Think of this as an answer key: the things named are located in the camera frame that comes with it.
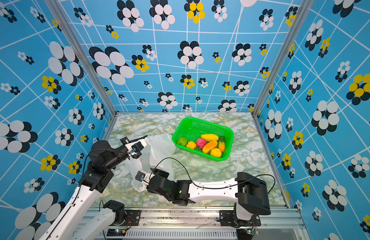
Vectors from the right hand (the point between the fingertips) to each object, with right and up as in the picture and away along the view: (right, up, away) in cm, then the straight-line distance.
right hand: (151, 172), depth 72 cm
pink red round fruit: (+26, +11, +23) cm, 37 cm away
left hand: (-2, +19, -5) cm, 20 cm away
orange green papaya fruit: (+40, +11, +24) cm, 48 cm away
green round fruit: (+14, +13, +24) cm, 31 cm away
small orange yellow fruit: (+20, +11, +22) cm, 32 cm away
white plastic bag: (+3, +9, +1) cm, 9 cm away
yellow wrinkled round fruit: (+35, +6, +19) cm, 40 cm away
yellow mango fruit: (+32, +15, +26) cm, 44 cm away
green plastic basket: (+21, +20, +36) cm, 46 cm away
